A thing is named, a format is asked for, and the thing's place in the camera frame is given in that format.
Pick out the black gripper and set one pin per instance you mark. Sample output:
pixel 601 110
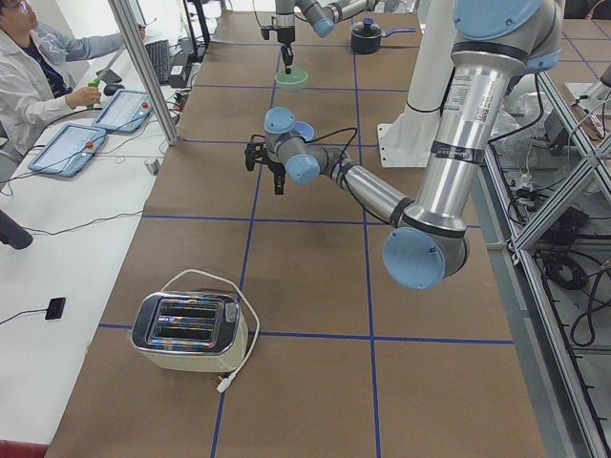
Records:
pixel 285 36
pixel 276 168

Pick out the green bowl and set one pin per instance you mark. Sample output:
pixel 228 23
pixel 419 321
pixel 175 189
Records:
pixel 293 81

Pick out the blue bowl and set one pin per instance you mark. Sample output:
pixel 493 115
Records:
pixel 305 130

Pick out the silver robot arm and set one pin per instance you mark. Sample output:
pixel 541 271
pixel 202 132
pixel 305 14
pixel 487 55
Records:
pixel 321 19
pixel 493 42

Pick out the dark blue lidded saucepan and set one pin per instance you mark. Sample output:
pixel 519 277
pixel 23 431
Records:
pixel 366 35

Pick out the black keyboard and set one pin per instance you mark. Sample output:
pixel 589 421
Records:
pixel 159 56

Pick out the far blue teach pendant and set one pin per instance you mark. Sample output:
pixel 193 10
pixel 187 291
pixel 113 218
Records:
pixel 124 112

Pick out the blue teach pendant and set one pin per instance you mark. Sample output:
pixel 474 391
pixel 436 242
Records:
pixel 69 151
pixel 124 112

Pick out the black smartphone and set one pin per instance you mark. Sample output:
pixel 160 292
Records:
pixel 110 77

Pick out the black computer mouse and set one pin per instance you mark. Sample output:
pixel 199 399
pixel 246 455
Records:
pixel 112 88

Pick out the cream two-slot toaster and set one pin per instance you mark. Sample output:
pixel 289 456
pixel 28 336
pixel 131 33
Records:
pixel 191 331

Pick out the near blue teach pendant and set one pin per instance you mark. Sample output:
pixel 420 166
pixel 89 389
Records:
pixel 69 151

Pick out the person in white coat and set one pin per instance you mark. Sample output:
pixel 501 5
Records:
pixel 36 85

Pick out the small black square device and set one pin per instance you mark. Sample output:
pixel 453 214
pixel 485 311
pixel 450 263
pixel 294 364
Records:
pixel 55 309

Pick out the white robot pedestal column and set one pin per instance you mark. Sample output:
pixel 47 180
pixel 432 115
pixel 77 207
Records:
pixel 406 143

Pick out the aluminium frame post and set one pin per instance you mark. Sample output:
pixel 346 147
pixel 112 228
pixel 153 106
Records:
pixel 127 24

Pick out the green handled tool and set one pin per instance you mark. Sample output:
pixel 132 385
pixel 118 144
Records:
pixel 93 93

